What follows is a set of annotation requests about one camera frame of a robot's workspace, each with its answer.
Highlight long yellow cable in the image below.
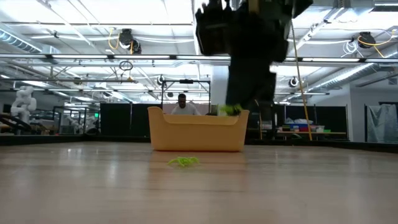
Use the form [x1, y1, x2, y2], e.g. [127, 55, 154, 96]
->
[289, 21, 313, 141]

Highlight white column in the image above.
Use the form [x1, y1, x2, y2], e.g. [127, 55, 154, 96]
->
[211, 65, 231, 116]

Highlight white humanoid robot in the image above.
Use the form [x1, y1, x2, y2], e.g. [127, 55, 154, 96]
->
[10, 86, 37, 126]

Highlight black stand frame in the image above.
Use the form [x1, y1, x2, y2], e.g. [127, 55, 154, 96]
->
[160, 79, 211, 116]

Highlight green plastic spider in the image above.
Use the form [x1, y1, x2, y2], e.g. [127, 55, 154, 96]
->
[167, 156, 201, 167]
[219, 104, 244, 116]

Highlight black ceiling cable reel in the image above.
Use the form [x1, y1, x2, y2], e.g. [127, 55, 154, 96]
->
[118, 28, 134, 47]
[357, 31, 377, 49]

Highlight yellow plastic bin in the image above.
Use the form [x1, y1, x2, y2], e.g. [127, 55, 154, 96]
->
[147, 106, 250, 152]

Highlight black partition panel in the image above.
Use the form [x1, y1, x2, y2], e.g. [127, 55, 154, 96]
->
[99, 103, 149, 138]

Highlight grey plastic sheet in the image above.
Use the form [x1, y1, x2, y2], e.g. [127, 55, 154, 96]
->
[366, 104, 398, 144]

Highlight person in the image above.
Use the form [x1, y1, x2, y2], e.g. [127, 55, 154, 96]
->
[170, 93, 201, 116]

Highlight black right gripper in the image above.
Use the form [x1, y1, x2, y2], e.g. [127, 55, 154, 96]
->
[195, 0, 292, 110]

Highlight black framed enclosure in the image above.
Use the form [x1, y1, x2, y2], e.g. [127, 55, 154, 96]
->
[52, 106, 101, 135]

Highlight wooden table with supplies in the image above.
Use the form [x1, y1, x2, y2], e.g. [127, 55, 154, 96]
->
[275, 118, 346, 141]

